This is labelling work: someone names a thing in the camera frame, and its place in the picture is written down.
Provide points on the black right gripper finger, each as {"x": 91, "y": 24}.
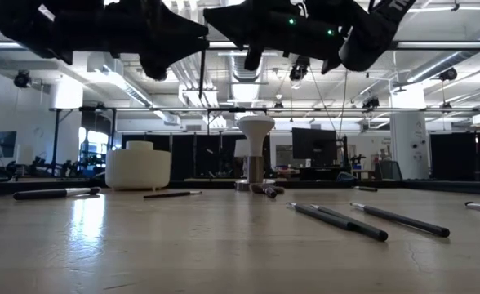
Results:
{"x": 244, "y": 14}
{"x": 253, "y": 41}

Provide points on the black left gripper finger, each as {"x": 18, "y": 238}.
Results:
{"x": 170, "y": 24}
{"x": 162, "y": 57}

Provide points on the thin brown detail brush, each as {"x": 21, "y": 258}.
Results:
{"x": 170, "y": 194}

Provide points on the black fan makeup brush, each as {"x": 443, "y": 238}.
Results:
{"x": 269, "y": 190}

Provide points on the black brush wide silver ferrule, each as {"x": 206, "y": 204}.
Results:
{"x": 40, "y": 194}

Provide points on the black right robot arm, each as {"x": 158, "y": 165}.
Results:
{"x": 370, "y": 36}

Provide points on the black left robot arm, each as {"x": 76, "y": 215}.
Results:
{"x": 11, "y": 28}

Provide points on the white dome lamp metal base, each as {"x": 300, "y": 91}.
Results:
{"x": 256, "y": 128}

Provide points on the black divider panels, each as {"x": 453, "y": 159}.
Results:
{"x": 191, "y": 155}
{"x": 464, "y": 157}

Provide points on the black monitor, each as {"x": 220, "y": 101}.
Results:
{"x": 314, "y": 147}

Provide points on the cream round divided organizer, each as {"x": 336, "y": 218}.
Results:
{"x": 138, "y": 167}

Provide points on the black beam with light strip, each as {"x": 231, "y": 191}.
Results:
{"x": 444, "y": 45}

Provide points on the white round column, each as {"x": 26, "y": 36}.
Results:
{"x": 409, "y": 143}

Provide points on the grey office chair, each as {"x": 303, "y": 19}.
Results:
{"x": 390, "y": 170}

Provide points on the small black makeup brush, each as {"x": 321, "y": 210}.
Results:
{"x": 366, "y": 189}

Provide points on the black ceiling-hung camera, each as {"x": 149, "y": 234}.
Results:
{"x": 448, "y": 74}
{"x": 299, "y": 69}
{"x": 22, "y": 79}
{"x": 370, "y": 103}

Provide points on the black aluminium table frame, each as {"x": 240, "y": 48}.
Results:
{"x": 427, "y": 187}

